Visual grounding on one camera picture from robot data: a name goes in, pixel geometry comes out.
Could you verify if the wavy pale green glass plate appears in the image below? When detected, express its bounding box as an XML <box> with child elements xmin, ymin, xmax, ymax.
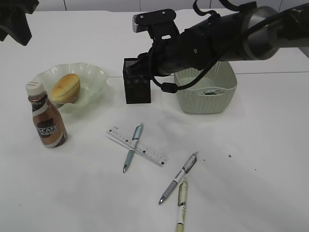
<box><xmin>32</xmin><ymin>62</ymin><xmax>109</xmax><ymax>113</ymax></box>

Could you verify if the white grey ballpoint pen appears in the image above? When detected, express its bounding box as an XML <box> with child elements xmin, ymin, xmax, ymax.
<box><xmin>158</xmin><ymin>152</ymin><xmax>198</xmax><ymax>205</ymax></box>

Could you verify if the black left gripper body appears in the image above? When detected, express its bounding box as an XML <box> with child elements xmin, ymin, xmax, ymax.
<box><xmin>0</xmin><ymin>0</ymin><xmax>39</xmax><ymax>31</ymax></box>

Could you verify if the oval golden bread roll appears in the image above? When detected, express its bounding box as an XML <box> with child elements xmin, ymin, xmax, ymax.
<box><xmin>50</xmin><ymin>73</ymin><xmax>81</xmax><ymax>104</ymax></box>

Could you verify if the small paper scrap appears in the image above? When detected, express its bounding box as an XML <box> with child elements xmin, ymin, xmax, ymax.
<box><xmin>203</xmin><ymin>89</ymin><xmax>223</xmax><ymax>95</ymax></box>

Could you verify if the blue grey ballpoint pen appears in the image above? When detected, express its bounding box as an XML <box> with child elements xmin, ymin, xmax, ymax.
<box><xmin>123</xmin><ymin>123</ymin><xmax>143</xmax><ymax>173</ymax></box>

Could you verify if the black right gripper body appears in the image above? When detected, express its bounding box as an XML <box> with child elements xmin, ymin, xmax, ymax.
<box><xmin>137</xmin><ymin>36</ymin><xmax>200</xmax><ymax>76</ymax></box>

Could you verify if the green white ballpoint pen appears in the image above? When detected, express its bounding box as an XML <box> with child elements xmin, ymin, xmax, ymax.
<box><xmin>176</xmin><ymin>177</ymin><xmax>188</xmax><ymax>232</ymax></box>

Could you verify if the black mesh pen holder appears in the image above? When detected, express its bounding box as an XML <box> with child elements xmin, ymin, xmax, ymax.
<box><xmin>123</xmin><ymin>58</ymin><xmax>151</xmax><ymax>104</ymax></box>

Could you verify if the brown coffee drink bottle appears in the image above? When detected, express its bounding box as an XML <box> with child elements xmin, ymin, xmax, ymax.
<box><xmin>25</xmin><ymin>81</ymin><xmax>67</xmax><ymax>148</ymax></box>

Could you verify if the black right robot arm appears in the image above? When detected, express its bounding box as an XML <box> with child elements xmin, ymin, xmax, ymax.
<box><xmin>129</xmin><ymin>2</ymin><xmax>309</xmax><ymax>76</ymax></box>

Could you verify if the clear plastic ruler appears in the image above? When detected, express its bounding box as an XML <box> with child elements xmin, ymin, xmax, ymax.
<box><xmin>106</xmin><ymin>127</ymin><xmax>168</xmax><ymax>167</ymax></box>

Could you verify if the pale green plastic basket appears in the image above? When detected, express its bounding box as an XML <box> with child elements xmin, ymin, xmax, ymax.
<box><xmin>176</xmin><ymin>61</ymin><xmax>237</xmax><ymax>114</ymax></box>

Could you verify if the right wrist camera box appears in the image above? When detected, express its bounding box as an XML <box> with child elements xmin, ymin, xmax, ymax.
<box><xmin>132</xmin><ymin>9</ymin><xmax>180</xmax><ymax>41</ymax></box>

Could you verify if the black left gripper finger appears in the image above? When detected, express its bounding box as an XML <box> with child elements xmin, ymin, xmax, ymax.
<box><xmin>0</xmin><ymin>25</ymin><xmax>9</xmax><ymax>42</ymax></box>
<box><xmin>8</xmin><ymin>13</ymin><xmax>32</xmax><ymax>46</ymax></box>

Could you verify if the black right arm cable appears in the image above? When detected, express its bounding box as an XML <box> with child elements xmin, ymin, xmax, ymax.
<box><xmin>147</xmin><ymin>0</ymin><xmax>290</xmax><ymax>94</ymax></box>

